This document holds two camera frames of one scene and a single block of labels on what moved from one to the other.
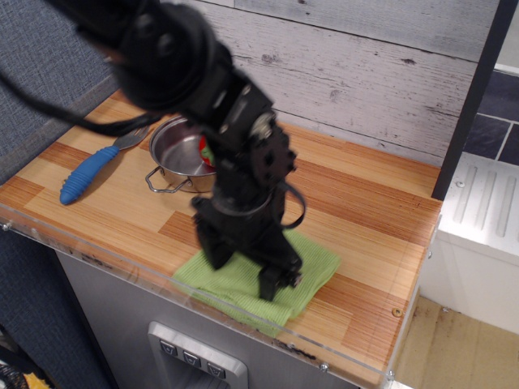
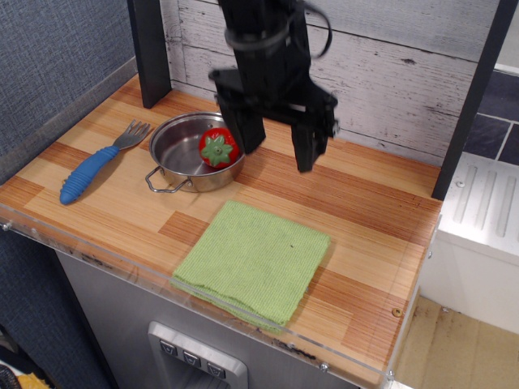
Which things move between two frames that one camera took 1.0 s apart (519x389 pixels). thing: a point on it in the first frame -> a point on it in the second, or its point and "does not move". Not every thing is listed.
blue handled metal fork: x=75 y=182 does not move
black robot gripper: x=248 y=225 -> x=272 y=74
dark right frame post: x=475 y=94 does not move
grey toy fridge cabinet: x=152 y=341 does not move
